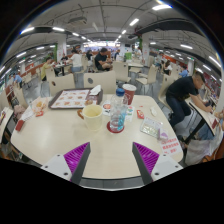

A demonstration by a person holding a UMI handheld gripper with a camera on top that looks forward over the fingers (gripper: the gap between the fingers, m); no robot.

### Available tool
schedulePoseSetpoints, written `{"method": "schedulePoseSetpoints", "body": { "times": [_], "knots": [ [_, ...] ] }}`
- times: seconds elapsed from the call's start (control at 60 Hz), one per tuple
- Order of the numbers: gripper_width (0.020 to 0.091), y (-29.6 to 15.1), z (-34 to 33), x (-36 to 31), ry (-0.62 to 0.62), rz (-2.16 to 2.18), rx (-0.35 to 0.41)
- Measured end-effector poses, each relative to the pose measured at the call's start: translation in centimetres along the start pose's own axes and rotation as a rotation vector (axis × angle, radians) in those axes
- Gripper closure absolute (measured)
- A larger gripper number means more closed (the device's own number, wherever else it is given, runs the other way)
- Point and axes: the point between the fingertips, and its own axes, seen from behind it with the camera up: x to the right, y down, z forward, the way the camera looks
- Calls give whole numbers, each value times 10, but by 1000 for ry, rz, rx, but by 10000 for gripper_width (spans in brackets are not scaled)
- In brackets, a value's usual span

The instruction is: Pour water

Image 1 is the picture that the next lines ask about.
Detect red-lettered table sticker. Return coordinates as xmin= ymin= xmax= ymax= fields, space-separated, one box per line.
xmin=159 ymin=136 xmax=183 ymax=156

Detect person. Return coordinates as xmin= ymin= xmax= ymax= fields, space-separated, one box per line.
xmin=40 ymin=56 xmax=56 ymax=82
xmin=69 ymin=49 xmax=84 ymax=74
xmin=162 ymin=59 xmax=174 ymax=76
xmin=165 ymin=70 xmax=214 ymax=129
xmin=12 ymin=73 xmax=24 ymax=88
xmin=94 ymin=47 xmax=114 ymax=72

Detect ceiling lights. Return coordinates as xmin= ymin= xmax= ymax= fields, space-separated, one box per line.
xmin=0 ymin=2 xmax=224 ymax=81

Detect small purple-white sachet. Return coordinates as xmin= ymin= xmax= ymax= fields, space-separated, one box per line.
xmin=158 ymin=130 xmax=170 ymax=141

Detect red paper cup with lid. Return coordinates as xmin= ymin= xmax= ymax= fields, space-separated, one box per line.
xmin=121 ymin=83 xmax=138 ymax=106

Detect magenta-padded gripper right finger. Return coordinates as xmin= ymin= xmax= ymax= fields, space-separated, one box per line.
xmin=131 ymin=142 xmax=184 ymax=186

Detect ceiling air conditioner unit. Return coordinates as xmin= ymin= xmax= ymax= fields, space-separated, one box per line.
xmin=68 ymin=16 xmax=88 ymax=26

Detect clear plastic wipe packet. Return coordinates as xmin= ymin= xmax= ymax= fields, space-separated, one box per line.
xmin=139 ymin=116 xmax=164 ymax=139

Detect flat round red coaster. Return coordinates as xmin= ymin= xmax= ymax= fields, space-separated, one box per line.
xmin=106 ymin=120 xmax=126 ymax=134

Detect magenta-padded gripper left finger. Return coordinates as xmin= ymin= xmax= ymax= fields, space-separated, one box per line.
xmin=40 ymin=142 xmax=92 ymax=185

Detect cream ceramic mug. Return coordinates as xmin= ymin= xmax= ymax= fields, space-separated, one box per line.
xmin=77 ymin=104 xmax=104 ymax=132

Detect white tissue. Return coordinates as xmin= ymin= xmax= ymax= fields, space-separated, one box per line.
xmin=89 ymin=84 xmax=103 ymax=96

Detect brown food tray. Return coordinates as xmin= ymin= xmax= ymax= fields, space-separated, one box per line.
xmin=48 ymin=87 xmax=104 ymax=110

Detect beige chair with round hole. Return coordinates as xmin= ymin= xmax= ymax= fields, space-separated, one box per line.
xmin=83 ymin=70 xmax=117 ymax=95
xmin=49 ymin=73 xmax=76 ymax=98

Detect colourful printed sticker sheet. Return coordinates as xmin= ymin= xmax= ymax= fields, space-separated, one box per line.
xmin=101 ymin=101 xmax=135 ymax=123

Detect neighbouring beige table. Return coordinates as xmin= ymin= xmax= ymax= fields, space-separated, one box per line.
xmin=184 ymin=98 xmax=219 ymax=144

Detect small red box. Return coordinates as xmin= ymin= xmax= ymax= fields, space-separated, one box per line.
xmin=14 ymin=119 xmax=26 ymax=132

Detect clear blue-capped water bottle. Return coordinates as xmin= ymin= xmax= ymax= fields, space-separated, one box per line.
xmin=109 ymin=87 xmax=129 ymax=133

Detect crumpled white napkin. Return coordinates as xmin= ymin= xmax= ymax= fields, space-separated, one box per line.
xmin=149 ymin=106 xmax=158 ymax=118

